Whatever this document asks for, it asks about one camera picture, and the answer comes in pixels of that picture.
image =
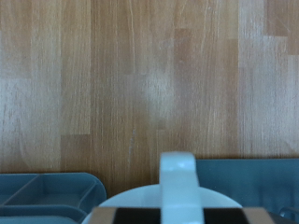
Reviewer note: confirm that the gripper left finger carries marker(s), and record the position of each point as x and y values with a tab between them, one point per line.
137	216

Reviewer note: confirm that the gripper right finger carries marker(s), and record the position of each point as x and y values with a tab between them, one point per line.
222	216

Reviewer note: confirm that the white mug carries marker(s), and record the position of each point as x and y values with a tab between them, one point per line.
177	183

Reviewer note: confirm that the grey plastic crate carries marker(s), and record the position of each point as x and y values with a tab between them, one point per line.
249	180

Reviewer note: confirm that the dark grey cutlery holder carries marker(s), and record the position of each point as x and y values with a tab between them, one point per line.
46	193

